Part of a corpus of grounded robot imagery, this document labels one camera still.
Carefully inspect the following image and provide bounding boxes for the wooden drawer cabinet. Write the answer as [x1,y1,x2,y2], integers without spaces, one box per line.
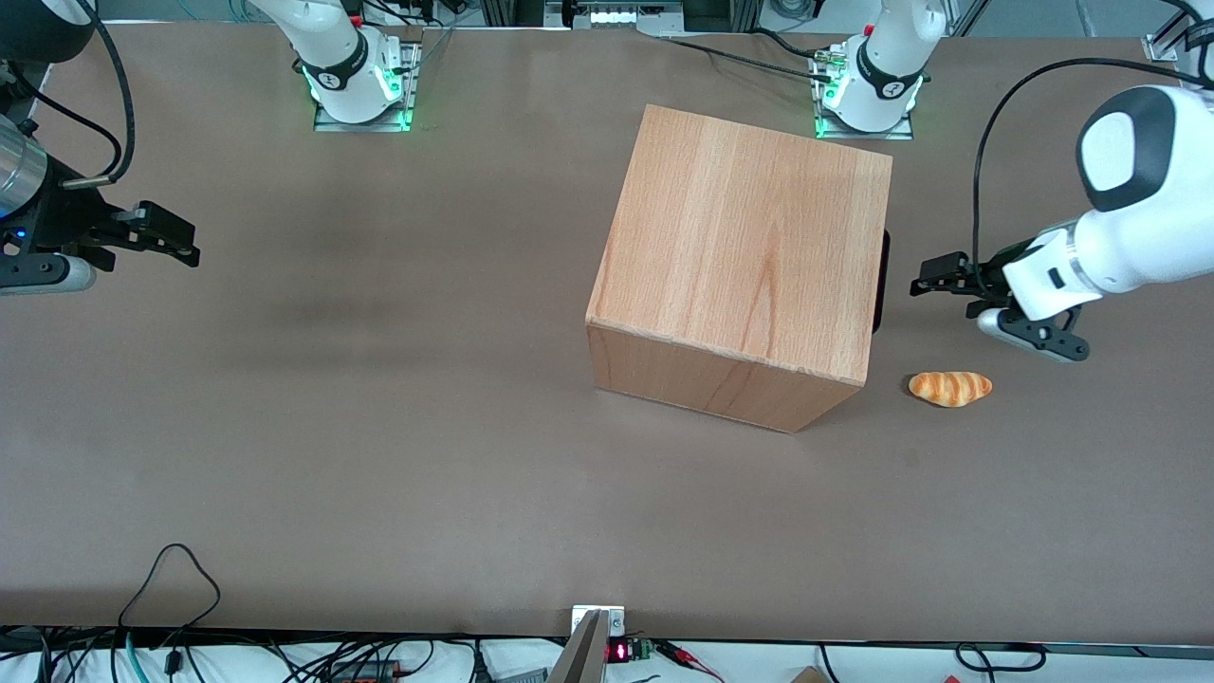
[585,104,894,434]

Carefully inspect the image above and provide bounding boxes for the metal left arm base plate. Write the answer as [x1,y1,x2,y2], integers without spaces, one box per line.
[809,46,917,141]

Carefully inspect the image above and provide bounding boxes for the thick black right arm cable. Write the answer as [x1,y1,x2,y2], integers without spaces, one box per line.
[62,0,137,186]

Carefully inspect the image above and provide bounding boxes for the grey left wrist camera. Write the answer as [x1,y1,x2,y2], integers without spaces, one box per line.
[977,305,1091,364]

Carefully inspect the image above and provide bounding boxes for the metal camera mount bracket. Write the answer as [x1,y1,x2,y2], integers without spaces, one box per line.
[547,604,628,683]

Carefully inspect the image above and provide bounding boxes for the red and black clip leads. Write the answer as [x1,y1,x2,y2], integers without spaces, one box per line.
[653,641,727,683]

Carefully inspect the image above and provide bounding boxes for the looped black cable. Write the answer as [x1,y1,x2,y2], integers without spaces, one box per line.
[118,543,222,655]

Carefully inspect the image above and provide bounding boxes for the wooden drawer with black handle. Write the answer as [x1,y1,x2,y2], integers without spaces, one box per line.
[870,230,893,336]

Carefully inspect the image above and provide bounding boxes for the aluminium frame with light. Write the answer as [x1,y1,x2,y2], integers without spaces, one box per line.
[479,0,764,39]

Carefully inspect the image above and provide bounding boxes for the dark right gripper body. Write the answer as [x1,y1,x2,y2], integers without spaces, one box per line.
[19,157,120,273]

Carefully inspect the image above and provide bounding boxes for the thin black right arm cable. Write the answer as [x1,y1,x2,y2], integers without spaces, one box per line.
[0,65,126,162]

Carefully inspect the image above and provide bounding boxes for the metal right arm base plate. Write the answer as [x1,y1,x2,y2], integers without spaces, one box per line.
[312,36,424,133]

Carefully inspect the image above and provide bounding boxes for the toy bread roll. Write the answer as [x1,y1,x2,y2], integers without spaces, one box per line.
[909,370,994,409]

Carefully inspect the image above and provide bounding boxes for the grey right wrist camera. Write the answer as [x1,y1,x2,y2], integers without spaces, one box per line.
[0,253,98,297]

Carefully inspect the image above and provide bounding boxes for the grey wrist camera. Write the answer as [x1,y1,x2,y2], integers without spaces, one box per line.
[0,253,98,297]
[977,305,1091,364]

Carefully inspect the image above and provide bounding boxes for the black cable on table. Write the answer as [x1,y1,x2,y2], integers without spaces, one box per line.
[659,34,840,84]

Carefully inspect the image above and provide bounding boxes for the black cable with flat loop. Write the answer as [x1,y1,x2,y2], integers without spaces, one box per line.
[952,641,1048,675]

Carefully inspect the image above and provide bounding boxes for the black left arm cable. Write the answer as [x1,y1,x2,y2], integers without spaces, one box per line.
[971,57,1214,295]

